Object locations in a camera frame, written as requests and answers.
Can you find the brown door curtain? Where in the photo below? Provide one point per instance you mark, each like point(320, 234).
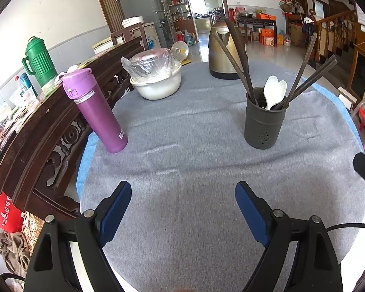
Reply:
point(109, 3)

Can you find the plastic bottle with teal label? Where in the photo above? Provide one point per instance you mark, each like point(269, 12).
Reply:
point(29, 85)

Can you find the wooden staircase railing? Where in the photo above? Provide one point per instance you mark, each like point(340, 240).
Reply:
point(331, 30)

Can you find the blue water jug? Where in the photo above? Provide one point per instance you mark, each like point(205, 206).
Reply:
point(190, 39)

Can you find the small electric fan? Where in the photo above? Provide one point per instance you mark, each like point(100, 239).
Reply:
point(180, 51)

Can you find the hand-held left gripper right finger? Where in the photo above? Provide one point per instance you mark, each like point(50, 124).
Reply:
point(251, 213)

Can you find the bronze electric kettle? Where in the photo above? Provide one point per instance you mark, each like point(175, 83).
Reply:
point(222, 60)

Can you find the carved wooden sideboard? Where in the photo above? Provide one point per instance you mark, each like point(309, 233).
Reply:
point(33, 146)

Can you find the orange cardboard box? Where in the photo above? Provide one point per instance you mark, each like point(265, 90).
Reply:
point(267, 38)

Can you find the white freezer with blue print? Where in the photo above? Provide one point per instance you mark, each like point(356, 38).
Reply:
point(150, 38)

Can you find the clear water jug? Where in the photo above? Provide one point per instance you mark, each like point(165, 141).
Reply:
point(286, 39)

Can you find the purple thermos bottle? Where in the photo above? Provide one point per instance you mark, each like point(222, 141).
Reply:
point(100, 118)

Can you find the white rice cooker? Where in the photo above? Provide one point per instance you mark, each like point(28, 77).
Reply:
point(132, 22)

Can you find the dark wooden chair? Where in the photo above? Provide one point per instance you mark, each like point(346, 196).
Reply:
point(126, 35)

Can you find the cream chest freezer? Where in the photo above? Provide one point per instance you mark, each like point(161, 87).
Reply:
point(102, 45)

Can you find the red paper bag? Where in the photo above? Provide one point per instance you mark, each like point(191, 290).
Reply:
point(3, 213)

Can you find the dark grey utensil holder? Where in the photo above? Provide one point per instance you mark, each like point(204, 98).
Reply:
point(263, 124)

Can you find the dark wooden side table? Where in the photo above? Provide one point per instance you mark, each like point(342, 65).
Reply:
point(255, 19)

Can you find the grey refrigerator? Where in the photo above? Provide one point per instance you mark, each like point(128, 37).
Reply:
point(140, 3)

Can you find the kitchen shelf with bottles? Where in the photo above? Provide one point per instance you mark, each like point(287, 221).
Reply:
point(176, 6)

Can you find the bundle of dark chopsticks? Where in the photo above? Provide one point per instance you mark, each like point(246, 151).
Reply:
point(234, 45)

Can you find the green thermos jug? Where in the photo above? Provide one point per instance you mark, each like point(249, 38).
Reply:
point(41, 64)

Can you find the white plastic bowl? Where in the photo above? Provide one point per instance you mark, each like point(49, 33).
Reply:
point(155, 89)

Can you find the plastic-wrapped steel pot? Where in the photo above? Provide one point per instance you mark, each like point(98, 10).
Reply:
point(149, 62)

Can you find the grey tablecloth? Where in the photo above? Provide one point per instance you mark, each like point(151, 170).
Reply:
point(185, 158)

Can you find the pink wall calendar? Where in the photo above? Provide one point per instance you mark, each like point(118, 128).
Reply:
point(363, 13)

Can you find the brown cloth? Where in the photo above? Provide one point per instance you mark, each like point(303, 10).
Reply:
point(12, 252)

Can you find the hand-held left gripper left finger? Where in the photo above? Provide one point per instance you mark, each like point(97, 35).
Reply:
point(115, 213)

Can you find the white plastic spoon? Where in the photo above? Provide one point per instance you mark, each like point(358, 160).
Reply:
point(283, 89)
point(272, 88)

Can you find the white step stool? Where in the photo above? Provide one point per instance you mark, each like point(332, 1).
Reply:
point(346, 97)

